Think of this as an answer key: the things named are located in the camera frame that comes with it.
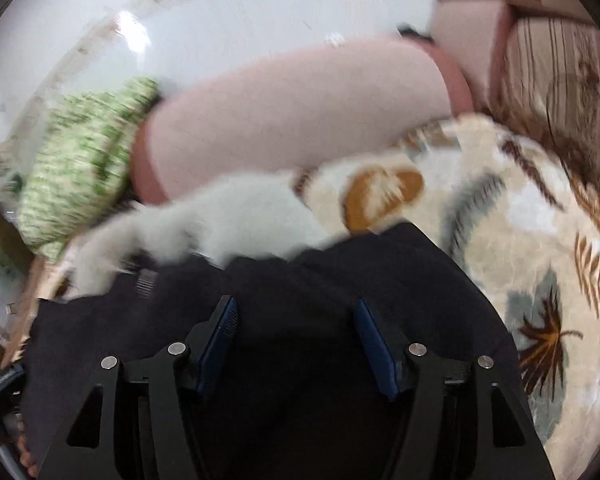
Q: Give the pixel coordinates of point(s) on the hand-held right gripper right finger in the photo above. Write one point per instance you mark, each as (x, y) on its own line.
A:
(375, 347)

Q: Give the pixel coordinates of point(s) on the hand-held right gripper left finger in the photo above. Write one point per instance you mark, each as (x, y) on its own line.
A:
(219, 345)

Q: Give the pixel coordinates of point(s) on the black jacket with white fleece lining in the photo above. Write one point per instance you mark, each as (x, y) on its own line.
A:
(300, 290)

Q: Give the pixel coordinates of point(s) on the green floral cloth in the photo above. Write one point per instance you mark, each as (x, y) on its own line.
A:
(80, 160)

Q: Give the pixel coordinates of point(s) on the pink bolster pillow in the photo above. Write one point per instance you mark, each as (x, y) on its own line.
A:
(290, 110)

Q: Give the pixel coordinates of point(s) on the striped beige cushion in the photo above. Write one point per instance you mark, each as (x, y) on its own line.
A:
(555, 85)

